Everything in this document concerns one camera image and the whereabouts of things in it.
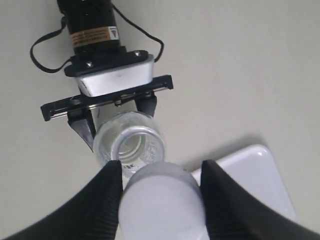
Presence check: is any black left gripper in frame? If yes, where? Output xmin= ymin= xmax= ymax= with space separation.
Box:
xmin=40 ymin=50 xmax=174 ymax=152

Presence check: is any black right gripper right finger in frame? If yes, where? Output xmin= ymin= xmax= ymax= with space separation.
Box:
xmin=200 ymin=160 xmax=320 ymax=240

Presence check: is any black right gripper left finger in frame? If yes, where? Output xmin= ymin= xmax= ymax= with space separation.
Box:
xmin=8 ymin=160 xmax=123 ymax=240

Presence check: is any clear plastic drink bottle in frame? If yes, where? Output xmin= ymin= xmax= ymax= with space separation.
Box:
xmin=92 ymin=111 xmax=166 ymax=181

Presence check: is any white bottle cap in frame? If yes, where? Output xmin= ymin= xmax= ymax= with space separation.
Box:
xmin=118 ymin=162 xmax=209 ymax=240

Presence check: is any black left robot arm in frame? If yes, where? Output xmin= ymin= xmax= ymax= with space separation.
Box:
xmin=40 ymin=0 xmax=174 ymax=148

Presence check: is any white rectangular plastic tray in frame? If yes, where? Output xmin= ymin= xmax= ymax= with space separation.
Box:
xmin=191 ymin=144 xmax=298 ymax=223

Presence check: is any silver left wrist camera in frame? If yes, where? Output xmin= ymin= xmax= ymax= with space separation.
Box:
xmin=75 ymin=54 xmax=155 ymax=98

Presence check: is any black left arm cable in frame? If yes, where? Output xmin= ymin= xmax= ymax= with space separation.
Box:
xmin=29 ymin=3 xmax=165 ymax=75

